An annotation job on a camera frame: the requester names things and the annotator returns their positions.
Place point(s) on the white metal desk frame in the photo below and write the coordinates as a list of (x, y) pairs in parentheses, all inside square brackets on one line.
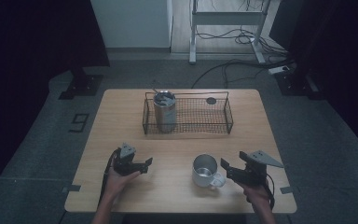
[(227, 18)]

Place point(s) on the black round table grommet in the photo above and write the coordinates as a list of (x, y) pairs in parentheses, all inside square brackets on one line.
[(211, 100)]

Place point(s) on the person's left hand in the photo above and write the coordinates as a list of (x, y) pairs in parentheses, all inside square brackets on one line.
[(118, 183)]

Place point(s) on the white power strip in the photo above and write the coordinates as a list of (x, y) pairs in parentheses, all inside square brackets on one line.
[(279, 69)]

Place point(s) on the white cabinet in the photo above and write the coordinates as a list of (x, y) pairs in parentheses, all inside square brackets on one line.
[(130, 23)]

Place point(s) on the person's right hand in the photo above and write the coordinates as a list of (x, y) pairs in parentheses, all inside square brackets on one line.
[(256, 194)]

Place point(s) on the dark curtain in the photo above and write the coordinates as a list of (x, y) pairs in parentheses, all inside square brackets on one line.
[(28, 46), (338, 46)]

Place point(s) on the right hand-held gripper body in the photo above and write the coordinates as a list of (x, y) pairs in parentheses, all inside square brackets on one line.
[(251, 172)]

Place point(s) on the tall steel tumbler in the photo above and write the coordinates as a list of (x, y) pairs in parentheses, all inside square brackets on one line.
[(165, 113)]

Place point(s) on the black stand base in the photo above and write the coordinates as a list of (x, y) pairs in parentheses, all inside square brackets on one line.
[(295, 84), (82, 85)]

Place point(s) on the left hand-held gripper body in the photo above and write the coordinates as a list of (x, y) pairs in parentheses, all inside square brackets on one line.
[(126, 163)]

